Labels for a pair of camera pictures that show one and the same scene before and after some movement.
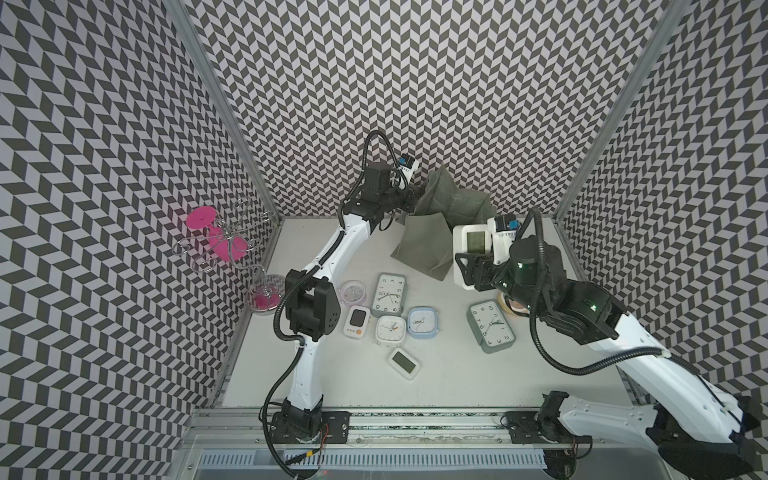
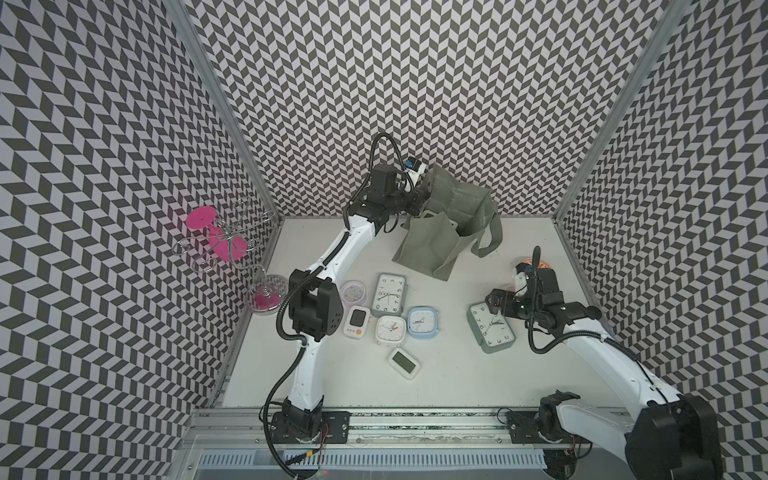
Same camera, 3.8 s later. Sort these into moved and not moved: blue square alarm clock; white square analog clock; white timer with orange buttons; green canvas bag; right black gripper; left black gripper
Moved: right black gripper; green canvas bag
Not moved: white square analog clock; white timer with orange buttons; left black gripper; blue square alarm clock
